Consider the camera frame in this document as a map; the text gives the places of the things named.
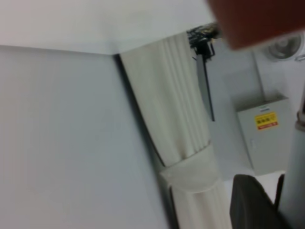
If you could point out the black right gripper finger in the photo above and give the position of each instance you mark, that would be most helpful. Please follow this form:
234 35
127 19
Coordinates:
247 205

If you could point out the red ceramic mug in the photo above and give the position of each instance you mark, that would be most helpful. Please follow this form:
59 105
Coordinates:
250 21

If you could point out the grey electrical box yellow sticker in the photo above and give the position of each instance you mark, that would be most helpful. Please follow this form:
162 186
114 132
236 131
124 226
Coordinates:
264 140

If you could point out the white pleated curtain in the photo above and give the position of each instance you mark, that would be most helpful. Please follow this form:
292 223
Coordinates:
176 107

